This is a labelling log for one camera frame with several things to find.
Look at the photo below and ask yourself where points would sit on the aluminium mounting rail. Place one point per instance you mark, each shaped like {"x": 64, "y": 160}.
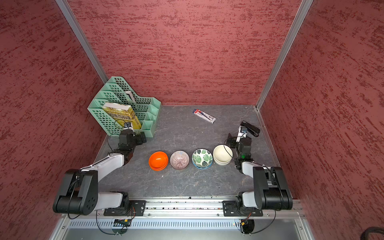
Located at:
{"x": 200, "y": 208}

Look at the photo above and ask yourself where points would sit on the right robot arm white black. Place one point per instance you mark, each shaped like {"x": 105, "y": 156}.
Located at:
{"x": 270, "y": 187}

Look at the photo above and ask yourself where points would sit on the green leaf bowl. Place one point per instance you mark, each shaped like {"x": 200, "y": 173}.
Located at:
{"x": 202, "y": 167}
{"x": 202, "y": 157}

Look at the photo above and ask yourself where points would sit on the cream bowl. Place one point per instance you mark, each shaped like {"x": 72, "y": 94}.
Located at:
{"x": 222, "y": 163}
{"x": 222, "y": 153}

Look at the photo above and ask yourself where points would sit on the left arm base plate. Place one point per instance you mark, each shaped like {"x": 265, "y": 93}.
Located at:
{"x": 135, "y": 208}

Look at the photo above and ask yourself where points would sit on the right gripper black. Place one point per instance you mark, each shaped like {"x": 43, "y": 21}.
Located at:
{"x": 233, "y": 140}

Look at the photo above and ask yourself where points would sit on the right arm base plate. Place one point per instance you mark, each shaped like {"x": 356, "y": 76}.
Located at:
{"x": 235, "y": 209}

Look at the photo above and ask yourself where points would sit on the black stapler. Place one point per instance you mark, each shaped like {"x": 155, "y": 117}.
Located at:
{"x": 253, "y": 130}

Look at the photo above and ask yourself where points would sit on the white paper in organizer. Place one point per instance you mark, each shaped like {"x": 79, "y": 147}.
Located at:
{"x": 131, "y": 96}

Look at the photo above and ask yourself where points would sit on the green plastic file organizer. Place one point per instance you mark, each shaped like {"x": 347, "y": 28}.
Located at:
{"x": 147, "y": 109}

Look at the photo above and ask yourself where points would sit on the orange bowl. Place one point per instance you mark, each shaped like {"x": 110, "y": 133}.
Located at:
{"x": 158, "y": 159}
{"x": 159, "y": 169}

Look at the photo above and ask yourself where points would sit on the purple striped bowl centre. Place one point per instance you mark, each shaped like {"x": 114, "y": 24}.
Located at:
{"x": 179, "y": 160}

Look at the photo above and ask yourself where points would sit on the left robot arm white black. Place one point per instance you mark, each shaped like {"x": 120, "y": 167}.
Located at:
{"x": 79, "y": 191}

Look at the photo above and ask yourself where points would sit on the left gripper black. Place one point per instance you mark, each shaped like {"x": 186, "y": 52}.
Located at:
{"x": 139, "y": 140}

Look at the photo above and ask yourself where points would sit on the yellow book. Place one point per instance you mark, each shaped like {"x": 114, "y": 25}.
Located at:
{"x": 122, "y": 114}

